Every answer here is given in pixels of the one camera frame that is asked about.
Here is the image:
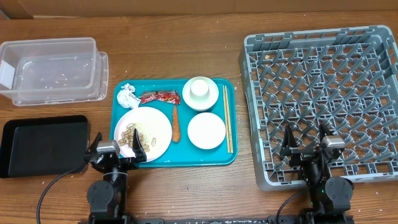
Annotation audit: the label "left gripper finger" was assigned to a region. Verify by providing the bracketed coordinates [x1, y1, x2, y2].
[132, 129, 147, 162]
[84, 132, 102, 161]

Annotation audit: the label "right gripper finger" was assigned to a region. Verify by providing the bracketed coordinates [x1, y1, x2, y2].
[319, 123, 333, 144]
[282, 124, 298, 149]

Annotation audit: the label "rice and food scraps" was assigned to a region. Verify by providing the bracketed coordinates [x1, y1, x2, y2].
[118, 121, 158, 153]

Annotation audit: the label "large white plate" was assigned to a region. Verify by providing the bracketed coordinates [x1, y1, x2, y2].
[114, 107, 172, 162]

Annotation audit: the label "orange carrot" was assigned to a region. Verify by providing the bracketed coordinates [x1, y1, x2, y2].
[172, 105, 181, 143]

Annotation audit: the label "white napkin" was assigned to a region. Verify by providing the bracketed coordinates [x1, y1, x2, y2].
[116, 83, 141, 110]

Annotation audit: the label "red snack wrapper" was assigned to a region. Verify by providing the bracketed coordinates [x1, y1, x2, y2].
[139, 90, 180, 105]

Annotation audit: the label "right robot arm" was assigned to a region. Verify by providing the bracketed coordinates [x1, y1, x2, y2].
[275, 124, 354, 223]

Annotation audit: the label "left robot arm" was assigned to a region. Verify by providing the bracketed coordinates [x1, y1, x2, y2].
[84, 129, 147, 224]

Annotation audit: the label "grey dishwasher rack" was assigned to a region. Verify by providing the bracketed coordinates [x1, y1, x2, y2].
[239, 26, 397, 191]

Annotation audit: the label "black plastic tray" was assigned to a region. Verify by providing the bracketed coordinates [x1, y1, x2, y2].
[1, 115, 90, 179]

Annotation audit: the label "teal serving tray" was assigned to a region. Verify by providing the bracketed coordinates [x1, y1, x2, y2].
[109, 78, 239, 168]

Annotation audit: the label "right wooden chopstick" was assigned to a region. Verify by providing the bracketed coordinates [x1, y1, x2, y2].
[225, 86, 234, 154]

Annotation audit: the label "wooden chopstick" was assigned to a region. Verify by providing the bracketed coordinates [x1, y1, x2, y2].
[225, 86, 234, 154]
[223, 85, 231, 154]

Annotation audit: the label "small white plate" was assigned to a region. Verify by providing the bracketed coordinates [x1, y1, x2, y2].
[187, 113, 226, 150]

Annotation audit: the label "clear plastic bin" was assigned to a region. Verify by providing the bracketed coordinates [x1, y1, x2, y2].
[1, 37, 109, 106]

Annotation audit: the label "white bowl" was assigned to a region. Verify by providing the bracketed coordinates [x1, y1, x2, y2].
[182, 77, 219, 111]

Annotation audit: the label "left wooden chopstick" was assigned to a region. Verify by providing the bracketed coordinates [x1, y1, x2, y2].
[223, 85, 231, 154]

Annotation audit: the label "white cup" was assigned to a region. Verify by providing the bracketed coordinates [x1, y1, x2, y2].
[190, 79, 209, 98]

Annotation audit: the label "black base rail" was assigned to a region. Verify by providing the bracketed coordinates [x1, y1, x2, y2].
[133, 215, 307, 224]

